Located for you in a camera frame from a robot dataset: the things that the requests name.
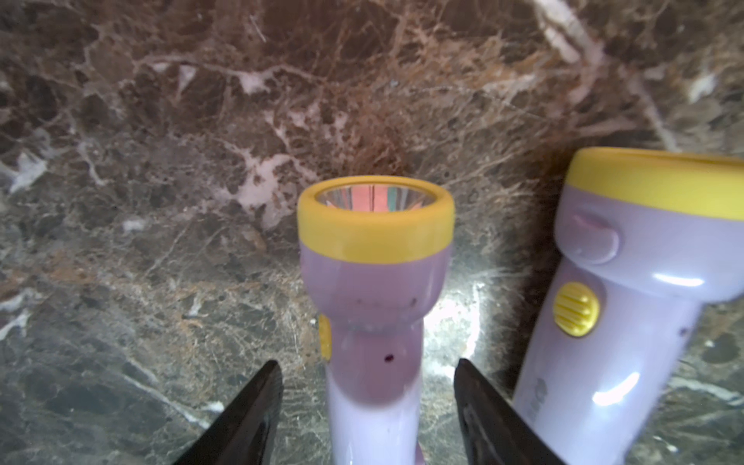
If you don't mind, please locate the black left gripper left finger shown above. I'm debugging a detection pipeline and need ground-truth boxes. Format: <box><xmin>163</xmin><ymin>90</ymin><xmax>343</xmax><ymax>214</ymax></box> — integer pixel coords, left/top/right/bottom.
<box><xmin>176</xmin><ymin>360</ymin><xmax>284</xmax><ymax>465</ymax></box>

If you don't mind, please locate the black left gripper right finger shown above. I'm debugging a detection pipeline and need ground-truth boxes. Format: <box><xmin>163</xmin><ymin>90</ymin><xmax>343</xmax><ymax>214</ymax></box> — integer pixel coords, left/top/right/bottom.
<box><xmin>453</xmin><ymin>358</ymin><xmax>564</xmax><ymax>465</ymax></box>

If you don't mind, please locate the purple flashlight yellow head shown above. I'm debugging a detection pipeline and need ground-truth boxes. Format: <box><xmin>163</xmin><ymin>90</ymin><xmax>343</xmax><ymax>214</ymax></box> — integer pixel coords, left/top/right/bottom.
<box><xmin>513</xmin><ymin>147</ymin><xmax>743</xmax><ymax>464</ymax></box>

